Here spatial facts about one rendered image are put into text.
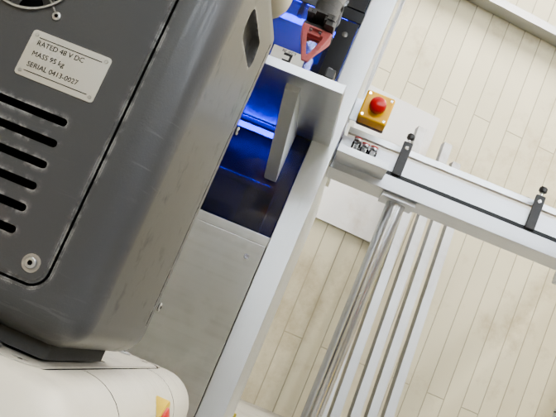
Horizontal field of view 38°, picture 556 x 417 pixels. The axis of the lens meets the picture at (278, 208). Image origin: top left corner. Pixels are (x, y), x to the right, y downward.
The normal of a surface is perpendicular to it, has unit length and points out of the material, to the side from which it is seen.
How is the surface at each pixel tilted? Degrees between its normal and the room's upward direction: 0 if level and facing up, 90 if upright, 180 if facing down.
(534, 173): 90
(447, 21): 90
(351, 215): 90
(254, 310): 90
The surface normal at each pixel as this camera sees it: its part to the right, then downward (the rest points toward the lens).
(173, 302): 0.00, -0.18
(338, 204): 0.21, -0.09
